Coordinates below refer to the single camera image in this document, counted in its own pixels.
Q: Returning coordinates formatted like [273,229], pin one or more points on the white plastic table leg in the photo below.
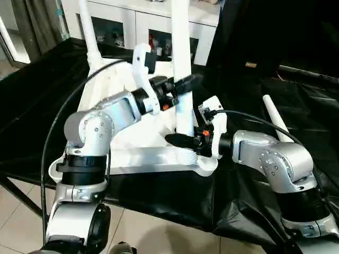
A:
[275,116]
[181,42]
[89,32]

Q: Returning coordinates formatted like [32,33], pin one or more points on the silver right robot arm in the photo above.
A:
[275,159]

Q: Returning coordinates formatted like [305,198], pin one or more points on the white plastic table top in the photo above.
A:
[137,156]

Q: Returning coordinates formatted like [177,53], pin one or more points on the white cabinet with glass doors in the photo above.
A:
[127,18]

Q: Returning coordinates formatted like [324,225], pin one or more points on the black case with yellow label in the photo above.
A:
[286,32]

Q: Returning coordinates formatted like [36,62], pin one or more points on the long black bar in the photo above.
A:
[310,71]

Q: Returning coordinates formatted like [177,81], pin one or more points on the black mat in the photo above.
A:
[32,106]

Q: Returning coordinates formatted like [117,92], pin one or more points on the grey curtain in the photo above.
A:
[37,24]

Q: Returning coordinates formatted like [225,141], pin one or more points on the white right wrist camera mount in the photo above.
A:
[214,119]

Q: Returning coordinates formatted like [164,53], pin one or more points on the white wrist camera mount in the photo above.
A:
[214,119]
[142,63]

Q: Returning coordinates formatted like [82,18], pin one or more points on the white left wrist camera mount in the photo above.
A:
[142,63]

